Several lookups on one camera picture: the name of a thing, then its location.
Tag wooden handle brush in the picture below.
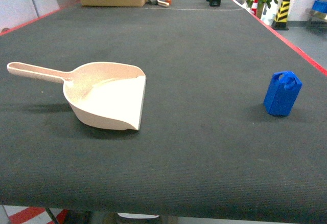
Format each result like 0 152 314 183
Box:
148 0 170 7

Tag blue plastic block part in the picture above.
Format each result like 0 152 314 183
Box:
263 71 302 117

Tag yellow black striped bollard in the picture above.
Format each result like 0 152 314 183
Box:
271 0 291 31

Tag beige plastic dustpan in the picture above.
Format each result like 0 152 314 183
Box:
7 62 146 130

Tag red white traffic cone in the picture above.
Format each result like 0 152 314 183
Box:
250 0 259 16

